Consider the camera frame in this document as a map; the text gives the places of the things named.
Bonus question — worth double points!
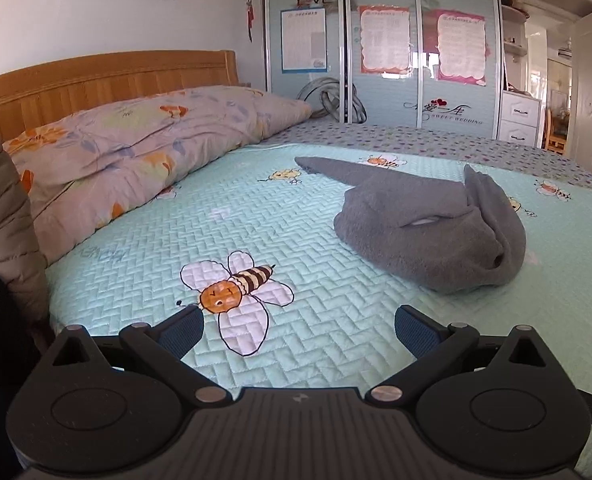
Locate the sliding door wardrobe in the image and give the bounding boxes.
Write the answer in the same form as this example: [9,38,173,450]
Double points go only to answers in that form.
[261,0,502,138]

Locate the orange bordered poster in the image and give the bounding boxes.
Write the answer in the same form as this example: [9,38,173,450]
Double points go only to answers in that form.
[359,4,412,75]

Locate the white drawer cabinet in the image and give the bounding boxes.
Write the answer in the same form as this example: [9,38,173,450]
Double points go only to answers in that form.
[497,91,544,148]

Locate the wooden chair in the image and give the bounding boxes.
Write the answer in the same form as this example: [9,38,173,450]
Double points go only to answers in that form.
[546,110,569,153]

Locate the floral duvet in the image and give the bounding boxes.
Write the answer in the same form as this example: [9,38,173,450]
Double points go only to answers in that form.
[2,85,313,266]

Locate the grey knit garment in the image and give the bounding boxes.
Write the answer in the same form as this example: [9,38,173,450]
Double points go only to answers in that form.
[294,156,527,295]

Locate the wooden headboard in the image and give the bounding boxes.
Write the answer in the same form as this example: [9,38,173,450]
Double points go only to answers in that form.
[0,50,240,143]

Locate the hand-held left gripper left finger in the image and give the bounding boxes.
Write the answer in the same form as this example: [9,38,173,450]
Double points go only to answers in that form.
[41,305,232,408]

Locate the white corner shelves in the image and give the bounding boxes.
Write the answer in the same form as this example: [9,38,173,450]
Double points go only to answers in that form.
[501,0,528,96]

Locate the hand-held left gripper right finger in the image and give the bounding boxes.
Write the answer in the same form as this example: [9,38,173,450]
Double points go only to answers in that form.
[363,304,553,408]

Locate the green quilted bee bedspread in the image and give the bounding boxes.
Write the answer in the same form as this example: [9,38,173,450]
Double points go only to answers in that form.
[43,142,592,480]

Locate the brown padded jacket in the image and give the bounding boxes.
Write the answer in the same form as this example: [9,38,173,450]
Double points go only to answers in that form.
[0,110,49,321]

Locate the white door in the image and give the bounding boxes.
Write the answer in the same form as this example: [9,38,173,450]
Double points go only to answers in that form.
[571,7,592,158]

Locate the pink bordered poster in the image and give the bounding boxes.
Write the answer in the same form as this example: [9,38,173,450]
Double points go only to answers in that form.
[435,9,488,86]

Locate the blue bordered poster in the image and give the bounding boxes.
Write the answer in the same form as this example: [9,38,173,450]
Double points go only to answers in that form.
[280,7,328,73]

